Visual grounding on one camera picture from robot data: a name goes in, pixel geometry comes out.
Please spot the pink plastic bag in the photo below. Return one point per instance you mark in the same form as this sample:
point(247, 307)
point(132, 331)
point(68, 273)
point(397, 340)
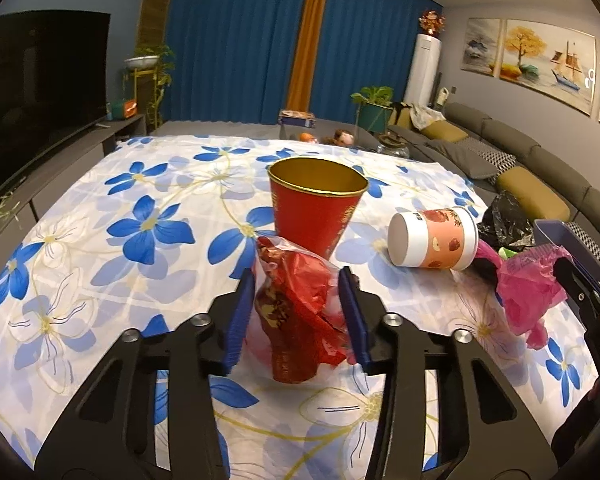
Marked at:
point(525, 285)

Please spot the green potted plant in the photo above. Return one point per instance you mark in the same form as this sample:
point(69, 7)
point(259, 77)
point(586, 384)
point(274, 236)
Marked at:
point(375, 95)

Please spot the white paper cup fruit print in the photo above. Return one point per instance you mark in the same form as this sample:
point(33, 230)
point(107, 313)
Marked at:
point(440, 245)

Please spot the black flat television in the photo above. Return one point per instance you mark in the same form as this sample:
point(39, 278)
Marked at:
point(40, 85)

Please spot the black and yellow garment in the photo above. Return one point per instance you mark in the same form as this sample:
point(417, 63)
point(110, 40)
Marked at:
point(400, 112)

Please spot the grey sectional sofa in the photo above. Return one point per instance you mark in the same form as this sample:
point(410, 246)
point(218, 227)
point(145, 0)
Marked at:
point(545, 160)

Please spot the printed cardboard box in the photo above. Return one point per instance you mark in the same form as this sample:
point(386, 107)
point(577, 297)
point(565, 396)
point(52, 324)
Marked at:
point(296, 119)

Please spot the white cloth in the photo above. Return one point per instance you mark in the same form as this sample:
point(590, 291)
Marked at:
point(427, 116)

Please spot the sailboat and tree painting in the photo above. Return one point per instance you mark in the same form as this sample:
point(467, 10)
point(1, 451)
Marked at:
point(545, 65)

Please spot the yellow-green ribbon scrap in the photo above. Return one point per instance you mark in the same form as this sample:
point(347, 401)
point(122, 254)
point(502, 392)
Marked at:
point(2, 207)

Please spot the large yellow bolster cushion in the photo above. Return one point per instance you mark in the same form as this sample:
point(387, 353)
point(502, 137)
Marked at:
point(532, 192)

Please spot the small grey landscape painting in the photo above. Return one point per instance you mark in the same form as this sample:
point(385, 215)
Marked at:
point(481, 46)

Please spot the grey television cabinet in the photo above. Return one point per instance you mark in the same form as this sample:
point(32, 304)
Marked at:
point(80, 155)

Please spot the red plastic bag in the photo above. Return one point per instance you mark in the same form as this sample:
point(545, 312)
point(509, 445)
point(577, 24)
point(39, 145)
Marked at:
point(295, 310)

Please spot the small yellow cushion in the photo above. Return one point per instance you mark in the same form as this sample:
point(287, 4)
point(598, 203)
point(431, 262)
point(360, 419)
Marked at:
point(445, 131)

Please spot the orange decorative tree ornament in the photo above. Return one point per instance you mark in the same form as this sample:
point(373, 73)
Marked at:
point(432, 22)

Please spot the purple plastic bin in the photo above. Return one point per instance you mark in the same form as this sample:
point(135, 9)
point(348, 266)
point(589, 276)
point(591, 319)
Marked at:
point(565, 232)

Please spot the brown wooden panel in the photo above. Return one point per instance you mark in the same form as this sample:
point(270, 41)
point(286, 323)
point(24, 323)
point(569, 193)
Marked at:
point(155, 5)

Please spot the orange curtain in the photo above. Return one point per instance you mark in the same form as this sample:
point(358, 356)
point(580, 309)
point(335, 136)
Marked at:
point(307, 35)

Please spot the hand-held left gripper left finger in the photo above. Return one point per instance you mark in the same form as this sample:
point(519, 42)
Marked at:
point(240, 320)

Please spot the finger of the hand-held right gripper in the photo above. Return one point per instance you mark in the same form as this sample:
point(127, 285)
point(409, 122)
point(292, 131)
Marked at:
point(577, 290)

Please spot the orange ball toy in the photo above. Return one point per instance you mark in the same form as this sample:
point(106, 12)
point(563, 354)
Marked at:
point(306, 137)

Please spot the trailing plant white bowl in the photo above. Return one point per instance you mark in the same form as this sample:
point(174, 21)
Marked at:
point(147, 57)

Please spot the blue floral tablecloth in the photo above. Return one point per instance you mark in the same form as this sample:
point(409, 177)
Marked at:
point(130, 270)

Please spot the blue curtain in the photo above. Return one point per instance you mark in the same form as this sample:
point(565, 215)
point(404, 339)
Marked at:
point(230, 40)
point(375, 25)

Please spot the red paper cup gold rim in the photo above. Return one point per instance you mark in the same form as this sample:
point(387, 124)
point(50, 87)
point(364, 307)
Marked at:
point(310, 220)

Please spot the white standing air conditioner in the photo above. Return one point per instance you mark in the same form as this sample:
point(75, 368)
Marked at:
point(422, 70)

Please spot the tall gold plant stand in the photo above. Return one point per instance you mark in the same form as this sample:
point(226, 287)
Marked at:
point(130, 85)

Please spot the glass bowl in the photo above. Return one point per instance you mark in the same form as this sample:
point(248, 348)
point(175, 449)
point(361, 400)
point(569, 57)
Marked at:
point(394, 146)

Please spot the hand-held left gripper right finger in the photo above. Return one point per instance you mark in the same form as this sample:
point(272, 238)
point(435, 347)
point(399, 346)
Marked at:
point(352, 320)

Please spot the flat grey cushion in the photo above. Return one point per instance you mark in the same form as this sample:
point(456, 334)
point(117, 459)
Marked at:
point(462, 157)

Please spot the black plastic bag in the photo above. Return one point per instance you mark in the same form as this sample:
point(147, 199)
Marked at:
point(505, 220)

